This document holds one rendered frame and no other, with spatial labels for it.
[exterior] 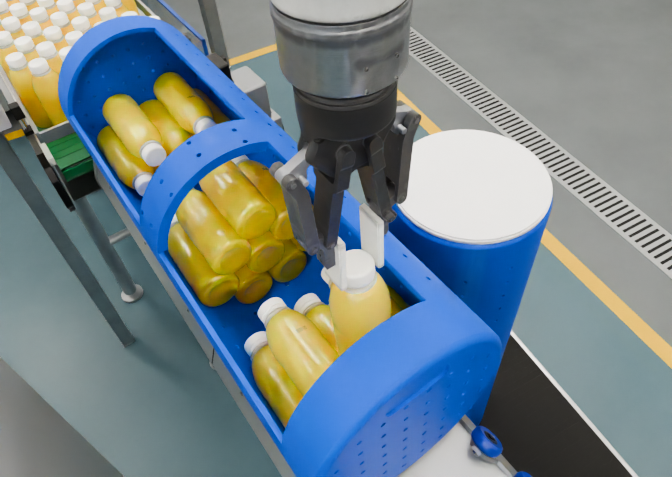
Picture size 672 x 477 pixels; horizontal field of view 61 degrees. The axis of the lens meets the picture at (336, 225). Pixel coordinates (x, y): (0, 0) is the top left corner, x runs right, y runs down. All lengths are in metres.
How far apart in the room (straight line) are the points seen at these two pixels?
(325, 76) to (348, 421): 0.35
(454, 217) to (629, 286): 1.42
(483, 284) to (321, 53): 0.73
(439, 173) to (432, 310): 0.45
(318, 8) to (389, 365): 0.36
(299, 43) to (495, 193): 0.70
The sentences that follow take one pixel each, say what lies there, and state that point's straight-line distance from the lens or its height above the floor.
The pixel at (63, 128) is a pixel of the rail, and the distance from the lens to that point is 1.43.
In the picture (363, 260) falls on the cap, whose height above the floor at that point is 1.30.
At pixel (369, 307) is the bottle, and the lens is 0.58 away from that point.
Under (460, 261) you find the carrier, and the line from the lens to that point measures 0.97.
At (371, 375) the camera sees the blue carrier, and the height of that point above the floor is 1.23.
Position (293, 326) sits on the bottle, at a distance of 0.74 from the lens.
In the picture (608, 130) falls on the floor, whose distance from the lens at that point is 2.91.
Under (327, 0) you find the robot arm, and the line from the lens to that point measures 0.34.
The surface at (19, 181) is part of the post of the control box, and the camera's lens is 1.61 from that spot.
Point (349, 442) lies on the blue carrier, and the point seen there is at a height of 1.19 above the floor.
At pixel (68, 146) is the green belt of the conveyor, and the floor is 0.90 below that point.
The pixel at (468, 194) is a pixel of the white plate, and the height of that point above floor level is 1.04.
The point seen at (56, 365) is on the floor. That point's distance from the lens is 2.26.
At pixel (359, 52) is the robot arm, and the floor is 1.56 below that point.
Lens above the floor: 1.75
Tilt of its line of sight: 49 degrees down
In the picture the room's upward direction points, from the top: 5 degrees counter-clockwise
